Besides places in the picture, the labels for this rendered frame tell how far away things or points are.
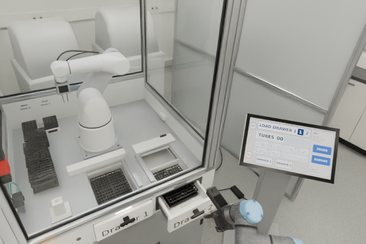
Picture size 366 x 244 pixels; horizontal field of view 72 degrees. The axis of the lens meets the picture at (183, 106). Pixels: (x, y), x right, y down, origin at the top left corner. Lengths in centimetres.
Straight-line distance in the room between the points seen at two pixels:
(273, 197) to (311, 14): 131
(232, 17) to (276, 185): 116
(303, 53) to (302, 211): 146
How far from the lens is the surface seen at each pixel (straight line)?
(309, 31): 215
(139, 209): 135
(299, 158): 160
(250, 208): 93
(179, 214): 131
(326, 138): 165
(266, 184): 181
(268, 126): 156
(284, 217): 266
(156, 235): 166
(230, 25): 106
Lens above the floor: 201
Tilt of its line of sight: 32 degrees down
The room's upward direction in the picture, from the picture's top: 4 degrees clockwise
